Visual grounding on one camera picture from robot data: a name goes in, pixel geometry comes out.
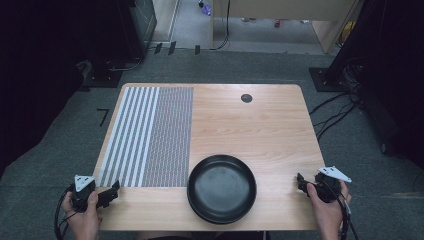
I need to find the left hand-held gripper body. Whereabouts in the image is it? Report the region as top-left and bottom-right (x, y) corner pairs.
(71, 174), (98, 213)

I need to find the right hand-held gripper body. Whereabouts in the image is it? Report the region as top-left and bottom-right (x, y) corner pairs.
(314, 165), (353, 204)

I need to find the person's right hand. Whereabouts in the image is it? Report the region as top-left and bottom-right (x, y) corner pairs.
(306, 180), (353, 240)

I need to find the person's left hand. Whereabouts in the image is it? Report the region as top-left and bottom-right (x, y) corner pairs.
(61, 190), (103, 240)

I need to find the grey white striped placemat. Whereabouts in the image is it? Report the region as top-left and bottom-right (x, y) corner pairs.
(97, 86), (195, 189)

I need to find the black round plate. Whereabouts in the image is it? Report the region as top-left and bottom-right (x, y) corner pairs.
(186, 153), (258, 226)

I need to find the black stand base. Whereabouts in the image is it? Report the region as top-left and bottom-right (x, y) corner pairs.
(88, 58), (124, 89)
(308, 66), (349, 93)

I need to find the dark curtain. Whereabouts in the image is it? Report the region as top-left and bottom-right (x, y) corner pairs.
(0, 0), (134, 179)
(328, 0), (424, 171)

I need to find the yellow object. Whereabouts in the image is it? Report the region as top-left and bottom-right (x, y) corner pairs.
(338, 20), (357, 47)

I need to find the dark glass cabinet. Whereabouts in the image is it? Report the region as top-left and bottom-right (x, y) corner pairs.
(128, 0), (158, 60)

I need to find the light wooden desk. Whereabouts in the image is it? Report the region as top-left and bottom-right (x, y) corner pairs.
(210, 0), (363, 55)

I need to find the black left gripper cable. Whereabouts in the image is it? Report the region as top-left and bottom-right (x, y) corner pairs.
(53, 184), (77, 240)

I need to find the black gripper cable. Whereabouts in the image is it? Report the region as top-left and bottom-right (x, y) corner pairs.
(53, 184), (77, 240)
(328, 181), (360, 240)

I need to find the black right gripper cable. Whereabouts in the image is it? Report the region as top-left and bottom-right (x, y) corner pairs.
(328, 181), (360, 240)

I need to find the bundle of black floor cables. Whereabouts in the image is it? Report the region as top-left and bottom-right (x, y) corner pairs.
(308, 63), (368, 143)

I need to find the black hanging cable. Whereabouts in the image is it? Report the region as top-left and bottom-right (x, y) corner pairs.
(210, 0), (232, 52)

